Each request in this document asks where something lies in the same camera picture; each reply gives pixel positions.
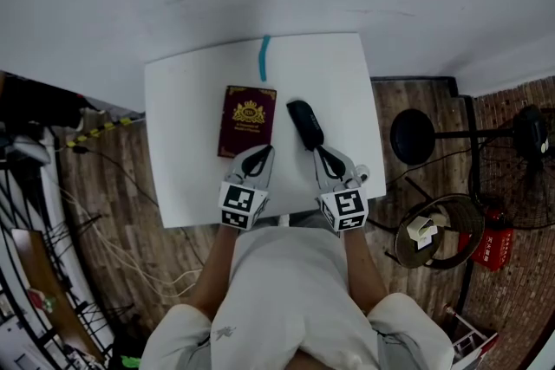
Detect black cable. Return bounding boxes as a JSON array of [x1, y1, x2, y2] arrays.
[[75, 146, 205, 265]]

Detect black standing fan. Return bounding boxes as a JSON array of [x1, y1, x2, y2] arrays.
[[389, 103, 555, 230]]

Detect white table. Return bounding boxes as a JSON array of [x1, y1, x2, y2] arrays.
[[144, 31, 387, 230]]

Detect white cable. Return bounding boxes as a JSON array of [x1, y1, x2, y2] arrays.
[[60, 185, 203, 300]]

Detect person's left forearm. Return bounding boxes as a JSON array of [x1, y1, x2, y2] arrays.
[[190, 224, 239, 320]]

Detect red fire extinguisher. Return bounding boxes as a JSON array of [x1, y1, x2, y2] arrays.
[[485, 207, 513, 226]]

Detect white box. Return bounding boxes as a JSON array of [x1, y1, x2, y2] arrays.
[[406, 215, 439, 250]]

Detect person's grey trousers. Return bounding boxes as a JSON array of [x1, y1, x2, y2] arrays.
[[288, 211, 324, 230]]

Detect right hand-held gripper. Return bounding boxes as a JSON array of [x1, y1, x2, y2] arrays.
[[312, 146, 372, 233]]

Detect red fire extinguisher box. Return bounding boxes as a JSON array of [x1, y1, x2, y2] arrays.
[[470, 227, 515, 272]]

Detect black metal railing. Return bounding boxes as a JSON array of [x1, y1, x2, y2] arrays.
[[0, 133, 135, 370]]

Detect person's white shirt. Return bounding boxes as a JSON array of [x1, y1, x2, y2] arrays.
[[140, 224, 456, 370]]

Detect black glasses case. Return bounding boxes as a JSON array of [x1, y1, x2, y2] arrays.
[[285, 99, 325, 152]]

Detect dark red book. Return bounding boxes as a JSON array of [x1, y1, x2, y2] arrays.
[[216, 84, 278, 159]]

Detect small red box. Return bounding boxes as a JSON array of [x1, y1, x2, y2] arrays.
[[28, 289, 57, 313]]

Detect white red folding stand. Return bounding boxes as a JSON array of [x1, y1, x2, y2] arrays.
[[444, 302, 500, 360]]

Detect teal tape strip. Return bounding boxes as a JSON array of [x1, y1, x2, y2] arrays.
[[258, 34, 271, 82]]

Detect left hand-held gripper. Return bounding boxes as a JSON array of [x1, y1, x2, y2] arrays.
[[218, 144, 276, 231]]

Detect person's right forearm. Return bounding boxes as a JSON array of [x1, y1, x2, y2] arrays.
[[344, 229, 389, 315]]

